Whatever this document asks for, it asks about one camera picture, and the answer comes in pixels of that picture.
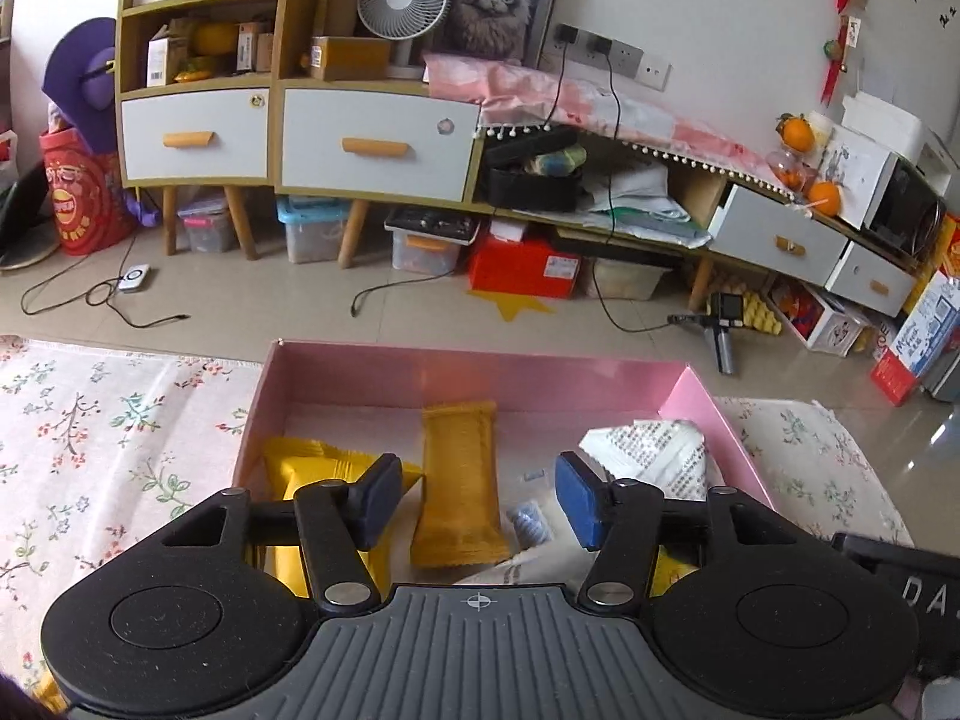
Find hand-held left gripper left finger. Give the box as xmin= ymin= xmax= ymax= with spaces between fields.
xmin=160 ymin=452 xmax=406 ymax=614

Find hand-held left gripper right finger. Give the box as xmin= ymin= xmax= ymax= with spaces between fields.
xmin=553 ymin=450 xmax=797 ymax=614

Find framed cat picture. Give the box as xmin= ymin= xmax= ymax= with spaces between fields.
xmin=437 ymin=0 xmax=569 ymax=70

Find pink cardboard box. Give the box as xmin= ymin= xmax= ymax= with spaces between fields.
xmin=231 ymin=339 xmax=779 ymax=593

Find white plastic tub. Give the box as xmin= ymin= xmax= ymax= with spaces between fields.
xmin=591 ymin=257 xmax=674 ymax=303

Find black floor cable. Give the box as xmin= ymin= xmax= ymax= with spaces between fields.
xmin=20 ymin=229 xmax=190 ymax=331

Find clear storage box blue lid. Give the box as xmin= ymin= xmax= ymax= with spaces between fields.
xmin=275 ymin=195 xmax=355 ymax=266

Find yellow star floor sticker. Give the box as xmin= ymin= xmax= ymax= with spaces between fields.
xmin=467 ymin=287 xmax=557 ymax=325

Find white drawer wooden handle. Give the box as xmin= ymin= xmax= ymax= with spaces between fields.
xmin=707 ymin=184 xmax=851 ymax=287
xmin=823 ymin=242 xmax=921 ymax=318
xmin=118 ymin=88 xmax=271 ymax=187
xmin=280 ymin=88 xmax=482 ymax=194

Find yellow egg tray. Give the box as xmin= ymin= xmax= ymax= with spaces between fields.
xmin=737 ymin=291 xmax=782 ymax=336

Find white packet green corner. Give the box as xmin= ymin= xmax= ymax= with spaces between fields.
xmin=576 ymin=418 xmax=712 ymax=505

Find brown cardboard box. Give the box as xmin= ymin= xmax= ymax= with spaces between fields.
xmin=310 ymin=35 xmax=393 ymax=83

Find red gift bag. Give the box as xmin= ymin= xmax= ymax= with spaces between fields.
xmin=39 ymin=127 xmax=140 ymax=256

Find wooden shelf cabinet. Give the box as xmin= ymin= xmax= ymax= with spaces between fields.
xmin=115 ymin=0 xmax=485 ymax=267

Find red hanging wall ornament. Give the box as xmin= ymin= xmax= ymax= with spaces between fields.
xmin=820 ymin=0 xmax=865 ymax=107

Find black case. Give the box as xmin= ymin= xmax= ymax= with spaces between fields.
xmin=478 ymin=126 xmax=587 ymax=215

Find wall power outlet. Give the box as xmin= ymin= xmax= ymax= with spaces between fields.
xmin=553 ymin=25 xmax=646 ymax=81

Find clear storage box orange contents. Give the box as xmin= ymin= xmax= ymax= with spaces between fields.
xmin=384 ymin=206 xmax=482 ymax=277

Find floral tablecloth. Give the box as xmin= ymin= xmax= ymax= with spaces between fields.
xmin=0 ymin=334 xmax=916 ymax=698

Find black microwave oven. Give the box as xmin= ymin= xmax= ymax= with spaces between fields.
xmin=862 ymin=150 xmax=947 ymax=257

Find mustard snack packet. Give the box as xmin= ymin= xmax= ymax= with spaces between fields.
xmin=409 ymin=400 xmax=512 ymax=571

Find white printed box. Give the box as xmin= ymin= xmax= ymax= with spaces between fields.
xmin=780 ymin=281 xmax=871 ymax=359

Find yellow packet blue label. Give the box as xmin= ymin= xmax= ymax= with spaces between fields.
xmin=651 ymin=546 xmax=700 ymax=597

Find blue white carton box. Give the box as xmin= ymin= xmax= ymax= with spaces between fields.
xmin=870 ymin=270 xmax=960 ymax=407

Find pink patterned cloth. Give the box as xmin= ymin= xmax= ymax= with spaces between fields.
xmin=422 ymin=52 xmax=800 ymax=203

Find low wooden sideboard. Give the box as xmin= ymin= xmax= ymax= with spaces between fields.
xmin=472 ymin=127 xmax=923 ymax=316

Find red cardboard box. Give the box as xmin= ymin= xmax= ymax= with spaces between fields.
xmin=467 ymin=232 xmax=584 ymax=301

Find white foam box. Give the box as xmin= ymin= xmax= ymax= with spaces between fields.
xmin=840 ymin=90 xmax=942 ymax=162

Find small blue white sachet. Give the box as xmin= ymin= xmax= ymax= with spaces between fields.
xmin=505 ymin=497 xmax=557 ymax=550

